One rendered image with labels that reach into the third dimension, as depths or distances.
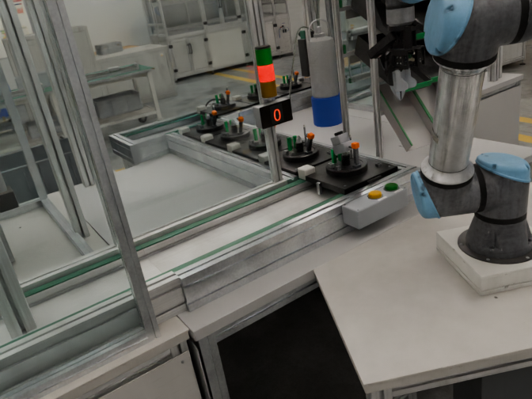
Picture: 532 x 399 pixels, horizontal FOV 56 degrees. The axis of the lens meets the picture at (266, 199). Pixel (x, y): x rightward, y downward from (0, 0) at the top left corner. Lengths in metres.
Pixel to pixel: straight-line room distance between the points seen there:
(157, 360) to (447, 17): 0.97
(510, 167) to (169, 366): 0.92
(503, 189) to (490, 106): 1.99
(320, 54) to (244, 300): 1.56
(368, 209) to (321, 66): 1.24
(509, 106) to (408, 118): 1.57
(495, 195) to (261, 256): 0.60
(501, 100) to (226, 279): 2.35
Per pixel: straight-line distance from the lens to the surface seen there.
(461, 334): 1.17
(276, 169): 1.71
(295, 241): 1.42
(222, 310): 1.29
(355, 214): 1.46
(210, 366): 1.34
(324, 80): 2.60
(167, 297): 1.29
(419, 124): 1.89
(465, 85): 1.05
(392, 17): 1.47
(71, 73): 1.03
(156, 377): 1.30
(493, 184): 1.24
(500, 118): 3.33
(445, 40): 0.97
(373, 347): 1.13
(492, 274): 1.26
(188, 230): 1.54
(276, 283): 1.35
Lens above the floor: 1.60
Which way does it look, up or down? 23 degrees down
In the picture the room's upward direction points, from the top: 9 degrees counter-clockwise
